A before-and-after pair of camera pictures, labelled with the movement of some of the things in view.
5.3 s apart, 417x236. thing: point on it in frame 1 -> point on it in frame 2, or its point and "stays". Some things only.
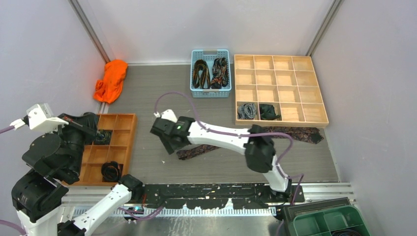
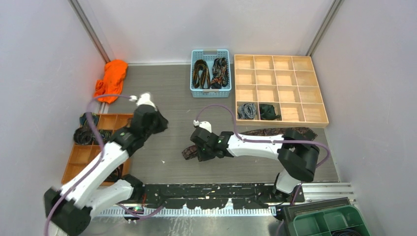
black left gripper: (87, 122) -> (163, 123)
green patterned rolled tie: (103, 137) stays
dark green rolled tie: (267, 111) stays
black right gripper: (171, 147) -> (202, 157)
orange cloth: (109, 88) stays
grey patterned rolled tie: (247, 111) stays
